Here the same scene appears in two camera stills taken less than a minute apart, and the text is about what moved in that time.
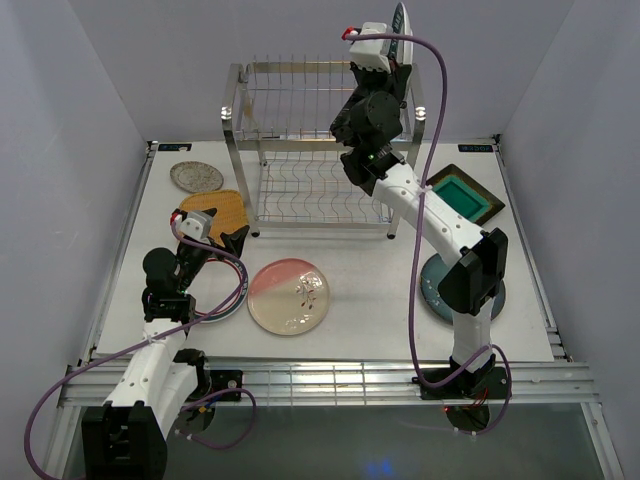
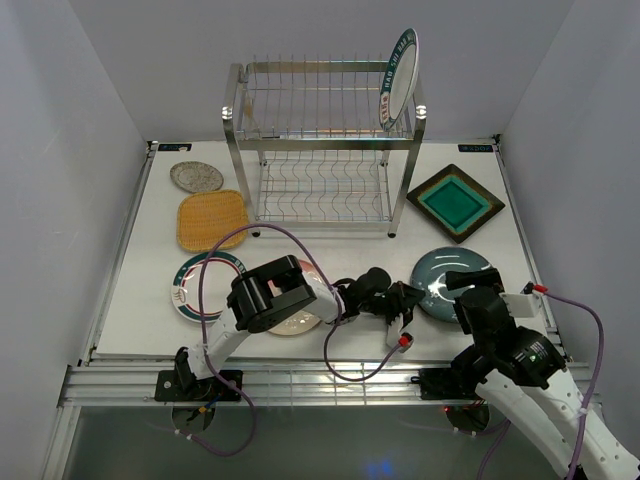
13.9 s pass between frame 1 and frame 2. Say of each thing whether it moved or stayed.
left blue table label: stayed
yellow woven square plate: stayed
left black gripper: moved
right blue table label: stayed
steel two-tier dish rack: stayed
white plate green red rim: stayed
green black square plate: stayed
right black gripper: moved
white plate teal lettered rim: moved
